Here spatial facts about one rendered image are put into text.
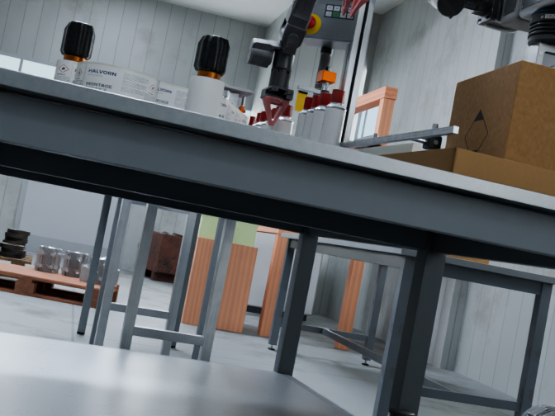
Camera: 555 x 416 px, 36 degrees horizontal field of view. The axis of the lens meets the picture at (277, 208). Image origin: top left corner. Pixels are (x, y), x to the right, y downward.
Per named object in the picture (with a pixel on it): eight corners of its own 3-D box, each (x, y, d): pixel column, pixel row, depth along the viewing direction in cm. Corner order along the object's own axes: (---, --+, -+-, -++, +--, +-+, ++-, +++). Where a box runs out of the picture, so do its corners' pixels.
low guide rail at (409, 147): (249, 168, 257) (249, 162, 257) (252, 169, 257) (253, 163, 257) (410, 153, 154) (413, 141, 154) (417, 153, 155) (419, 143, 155)
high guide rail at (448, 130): (275, 156, 259) (276, 152, 259) (278, 157, 260) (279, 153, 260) (453, 133, 157) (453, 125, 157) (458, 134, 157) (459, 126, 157)
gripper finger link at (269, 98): (262, 121, 233) (268, 87, 233) (254, 124, 240) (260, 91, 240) (285, 127, 235) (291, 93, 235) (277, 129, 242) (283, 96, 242)
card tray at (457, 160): (365, 178, 150) (369, 155, 150) (494, 207, 157) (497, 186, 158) (450, 174, 121) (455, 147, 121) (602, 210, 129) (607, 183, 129)
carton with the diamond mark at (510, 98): (434, 200, 192) (456, 82, 193) (531, 221, 196) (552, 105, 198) (496, 199, 162) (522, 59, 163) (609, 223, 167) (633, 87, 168)
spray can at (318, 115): (299, 172, 217) (314, 92, 218) (318, 176, 219) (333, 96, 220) (305, 171, 212) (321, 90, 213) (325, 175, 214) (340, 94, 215)
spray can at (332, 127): (310, 171, 210) (325, 89, 211) (329, 175, 212) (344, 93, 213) (317, 170, 205) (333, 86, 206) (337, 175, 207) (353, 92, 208)
